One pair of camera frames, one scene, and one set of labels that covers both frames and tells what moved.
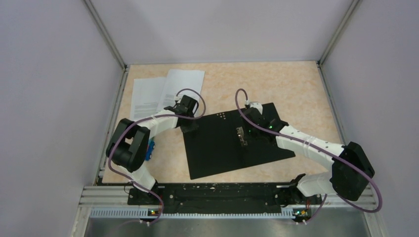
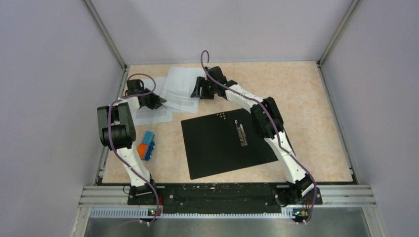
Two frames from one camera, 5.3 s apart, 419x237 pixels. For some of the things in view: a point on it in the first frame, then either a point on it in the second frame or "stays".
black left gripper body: x=190 y=125 -> x=151 y=100
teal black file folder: x=223 y=144 stays
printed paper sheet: x=146 y=96 stays
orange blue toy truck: x=150 y=147 stays
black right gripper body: x=252 y=132 -> x=208 y=89
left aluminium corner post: x=105 y=35 stays
